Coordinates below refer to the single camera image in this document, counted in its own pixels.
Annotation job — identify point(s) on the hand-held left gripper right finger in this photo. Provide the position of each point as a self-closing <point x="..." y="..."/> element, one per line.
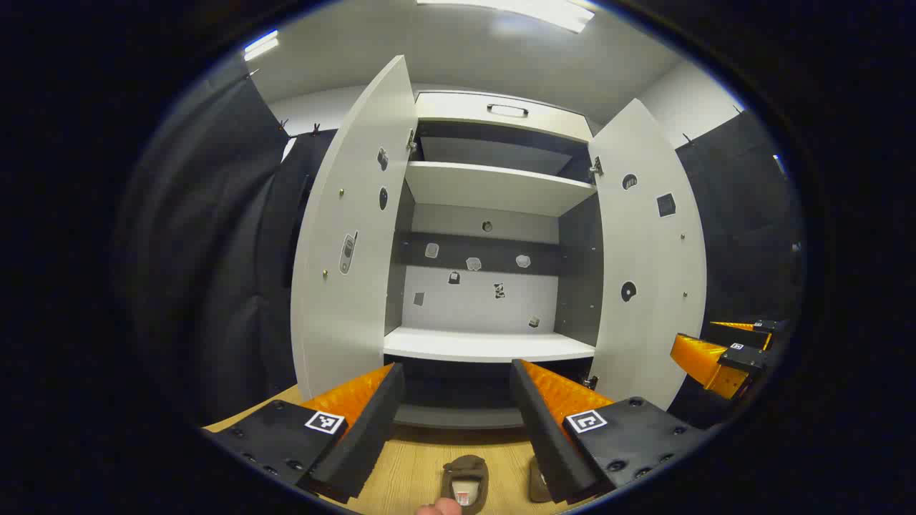
<point x="544" y="443"/>

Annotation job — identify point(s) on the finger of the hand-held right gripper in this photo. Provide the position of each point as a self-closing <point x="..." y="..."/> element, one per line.
<point x="744" y="360"/>
<point x="769" y="327"/>

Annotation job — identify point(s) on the long ceiling light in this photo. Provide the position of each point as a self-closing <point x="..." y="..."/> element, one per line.
<point x="544" y="11"/>

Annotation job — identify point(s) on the black backdrop cloth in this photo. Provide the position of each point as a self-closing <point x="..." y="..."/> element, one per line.
<point x="215" y="250"/>
<point x="737" y="236"/>

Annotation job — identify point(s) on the white shoe cabinet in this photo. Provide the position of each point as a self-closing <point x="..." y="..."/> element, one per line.
<point x="479" y="300"/>

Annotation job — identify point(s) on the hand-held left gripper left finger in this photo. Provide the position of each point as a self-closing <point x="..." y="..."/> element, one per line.
<point x="365" y="436"/>

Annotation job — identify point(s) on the brown fuzzy shoe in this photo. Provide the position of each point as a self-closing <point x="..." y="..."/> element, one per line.
<point x="537" y="483"/>
<point x="469" y="472"/>

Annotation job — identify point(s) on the white cabinet door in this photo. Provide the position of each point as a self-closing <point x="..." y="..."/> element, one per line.
<point x="351" y="214"/>
<point x="644" y="322"/>

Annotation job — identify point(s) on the white cabinet drawer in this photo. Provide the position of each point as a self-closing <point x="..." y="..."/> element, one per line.
<point x="458" y="107"/>

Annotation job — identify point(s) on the small ceiling light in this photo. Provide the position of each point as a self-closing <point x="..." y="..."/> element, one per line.
<point x="261" y="45"/>

